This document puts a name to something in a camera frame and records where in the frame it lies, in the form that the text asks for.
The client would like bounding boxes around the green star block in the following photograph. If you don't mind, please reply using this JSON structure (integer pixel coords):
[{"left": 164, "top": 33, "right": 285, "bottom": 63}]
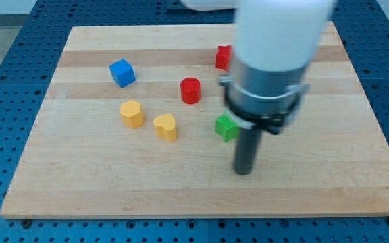
[{"left": 215, "top": 114, "right": 239, "bottom": 142}]

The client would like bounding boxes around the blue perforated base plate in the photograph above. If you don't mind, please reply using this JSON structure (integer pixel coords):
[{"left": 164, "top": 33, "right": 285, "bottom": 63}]
[{"left": 0, "top": 1, "right": 389, "bottom": 242}]

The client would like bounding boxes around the red star block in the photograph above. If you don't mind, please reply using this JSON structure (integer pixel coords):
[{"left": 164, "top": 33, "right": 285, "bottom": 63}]
[{"left": 215, "top": 45, "right": 232, "bottom": 72}]

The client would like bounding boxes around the blue cube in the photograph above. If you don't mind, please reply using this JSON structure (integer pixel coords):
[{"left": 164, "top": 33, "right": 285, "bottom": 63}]
[{"left": 109, "top": 59, "right": 136, "bottom": 88}]

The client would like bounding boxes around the red cylinder block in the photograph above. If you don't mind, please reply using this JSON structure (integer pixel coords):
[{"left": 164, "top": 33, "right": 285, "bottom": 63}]
[{"left": 180, "top": 77, "right": 201, "bottom": 105}]

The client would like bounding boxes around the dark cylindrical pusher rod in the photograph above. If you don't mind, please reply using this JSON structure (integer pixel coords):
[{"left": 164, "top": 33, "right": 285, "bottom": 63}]
[{"left": 233, "top": 128, "right": 262, "bottom": 176}]

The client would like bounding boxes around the yellow heart block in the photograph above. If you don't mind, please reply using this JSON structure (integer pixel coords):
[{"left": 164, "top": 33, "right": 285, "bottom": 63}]
[{"left": 153, "top": 113, "right": 178, "bottom": 142}]

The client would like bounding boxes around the yellow hexagon block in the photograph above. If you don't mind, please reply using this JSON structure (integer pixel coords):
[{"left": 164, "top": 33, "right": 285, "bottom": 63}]
[{"left": 120, "top": 100, "right": 145, "bottom": 129}]

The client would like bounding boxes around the wooden board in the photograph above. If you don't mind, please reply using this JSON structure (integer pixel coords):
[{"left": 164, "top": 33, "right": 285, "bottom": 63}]
[{"left": 0, "top": 23, "right": 389, "bottom": 219}]

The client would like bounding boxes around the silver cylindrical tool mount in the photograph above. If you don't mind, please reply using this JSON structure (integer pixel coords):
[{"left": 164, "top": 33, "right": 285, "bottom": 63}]
[{"left": 219, "top": 57, "right": 309, "bottom": 135}]

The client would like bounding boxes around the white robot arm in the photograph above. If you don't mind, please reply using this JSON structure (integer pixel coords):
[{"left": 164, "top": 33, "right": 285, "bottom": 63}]
[{"left": 181, "top": 0, "right": 336, "bottom": 175}]

